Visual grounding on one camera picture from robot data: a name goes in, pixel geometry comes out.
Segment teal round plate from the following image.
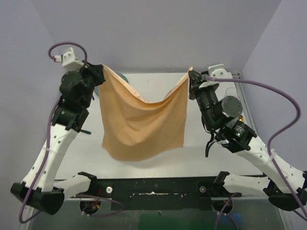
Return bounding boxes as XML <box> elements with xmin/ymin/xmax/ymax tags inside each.
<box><xmin>94</xmin><ymin>72</ymin><xmax>129</xmax><ymax>96</ymax></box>

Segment peach satin cloth napkin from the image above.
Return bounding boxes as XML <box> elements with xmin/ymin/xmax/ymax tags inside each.
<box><xmin>99</xmin><ymin>66</ymin><xmax>189</xmax><ymax>161</ymax></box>

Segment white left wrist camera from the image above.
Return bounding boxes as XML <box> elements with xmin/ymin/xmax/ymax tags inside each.
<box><xmin>61</xmin><ymin>47</ymin><xmax>83</xmax><ymax>71</ymax></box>

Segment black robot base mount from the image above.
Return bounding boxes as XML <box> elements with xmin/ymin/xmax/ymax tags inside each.
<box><xmin>85</xmin><ymin>176</ymin><xmax>231</xmax><ymax>210</ymax></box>

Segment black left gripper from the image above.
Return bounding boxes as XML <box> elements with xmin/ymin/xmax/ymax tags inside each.
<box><xmin>72</xmin><ymin>60</ymin><xmax>105</xmax><ymax>109</ymax></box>

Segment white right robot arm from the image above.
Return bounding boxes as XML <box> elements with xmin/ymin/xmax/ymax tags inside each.
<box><xmin>188</xmin><ymin>70</ymin><xmax>307</xmax><ymax>211</ymax></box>

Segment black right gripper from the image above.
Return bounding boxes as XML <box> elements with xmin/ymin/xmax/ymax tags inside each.
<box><xmin>188</xmin><ymin>69</ymin><xmax>218</xmax><ymax>129</ymax></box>

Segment clear drinking glass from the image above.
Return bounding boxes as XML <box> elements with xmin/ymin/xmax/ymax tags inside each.
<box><xmin>224</xmin><ymin>87</ymin><xmax>239</xmax><ymax>98</ymax></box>

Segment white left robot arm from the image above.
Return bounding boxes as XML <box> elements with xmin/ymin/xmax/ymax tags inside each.
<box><xmin>11</xmin><ymin>64</ymin><xmax>105</xmax><ymax>215</ymax></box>

